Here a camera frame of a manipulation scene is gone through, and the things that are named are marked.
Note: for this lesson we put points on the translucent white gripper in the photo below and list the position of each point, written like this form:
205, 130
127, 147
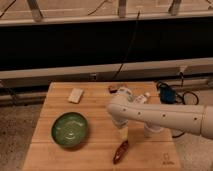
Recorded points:
123, 130

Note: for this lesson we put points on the green ceramic bowl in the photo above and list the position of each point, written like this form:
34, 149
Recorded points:
69, 130

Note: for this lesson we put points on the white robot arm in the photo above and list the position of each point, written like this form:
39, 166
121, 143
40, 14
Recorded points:
194, 119

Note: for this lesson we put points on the white plastic cup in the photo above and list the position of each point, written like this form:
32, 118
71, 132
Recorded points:
150, 129

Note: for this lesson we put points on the dark red chili pepper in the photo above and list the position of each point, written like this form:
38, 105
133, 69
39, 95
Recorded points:
120, 151

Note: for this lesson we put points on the brown wooden block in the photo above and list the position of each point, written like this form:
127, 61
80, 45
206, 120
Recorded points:
114, 88

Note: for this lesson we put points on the blue black device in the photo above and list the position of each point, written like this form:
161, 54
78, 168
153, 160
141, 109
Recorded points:
167, 95

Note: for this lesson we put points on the white sponge block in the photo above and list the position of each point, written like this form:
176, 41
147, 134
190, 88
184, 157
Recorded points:
75, 95

